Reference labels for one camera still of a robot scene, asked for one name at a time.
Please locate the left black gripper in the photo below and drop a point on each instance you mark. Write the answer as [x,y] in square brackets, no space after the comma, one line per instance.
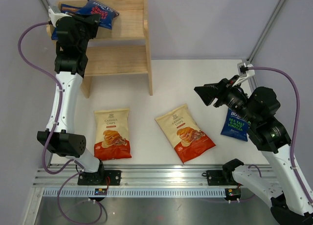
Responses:
[91,21]

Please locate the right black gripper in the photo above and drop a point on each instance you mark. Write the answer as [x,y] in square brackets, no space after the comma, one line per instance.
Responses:
[208,93]

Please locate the blue Burts chilli bag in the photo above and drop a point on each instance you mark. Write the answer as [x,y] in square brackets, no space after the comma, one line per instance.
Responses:
[65,10]

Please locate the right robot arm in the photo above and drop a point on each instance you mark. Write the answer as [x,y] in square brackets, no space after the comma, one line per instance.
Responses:
[289,204]

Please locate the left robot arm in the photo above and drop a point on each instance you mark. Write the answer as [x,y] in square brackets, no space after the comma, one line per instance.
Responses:
[73,34]

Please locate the wooden two-tier shelf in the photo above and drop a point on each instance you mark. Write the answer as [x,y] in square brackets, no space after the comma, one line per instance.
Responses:
[125,49]

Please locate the right cassava chips bag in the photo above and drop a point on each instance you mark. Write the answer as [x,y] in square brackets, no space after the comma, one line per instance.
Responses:
[183,133]

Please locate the cassava chips bag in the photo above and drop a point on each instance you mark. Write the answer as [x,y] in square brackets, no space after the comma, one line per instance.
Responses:
[183,133]
[112,134]

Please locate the left cassava chips bag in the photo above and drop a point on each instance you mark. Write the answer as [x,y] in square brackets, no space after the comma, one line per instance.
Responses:
[112,134]

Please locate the Burts sea salt vinegar bag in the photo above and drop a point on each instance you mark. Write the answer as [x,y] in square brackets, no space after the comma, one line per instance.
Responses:
[235,127]

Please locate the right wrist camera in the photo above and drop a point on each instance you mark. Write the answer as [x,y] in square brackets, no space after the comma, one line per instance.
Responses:
[246,72]

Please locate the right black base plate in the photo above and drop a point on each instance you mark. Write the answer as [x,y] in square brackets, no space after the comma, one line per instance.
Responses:
[217,178]

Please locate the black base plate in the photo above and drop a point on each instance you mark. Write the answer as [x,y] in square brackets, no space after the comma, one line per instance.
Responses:
[217,178]
[102,178]

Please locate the white slotted cable duct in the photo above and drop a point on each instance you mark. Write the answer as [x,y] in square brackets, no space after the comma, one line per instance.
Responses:
[136,192]

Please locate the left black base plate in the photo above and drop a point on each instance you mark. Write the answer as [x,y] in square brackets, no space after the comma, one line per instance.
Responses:
[102,178]

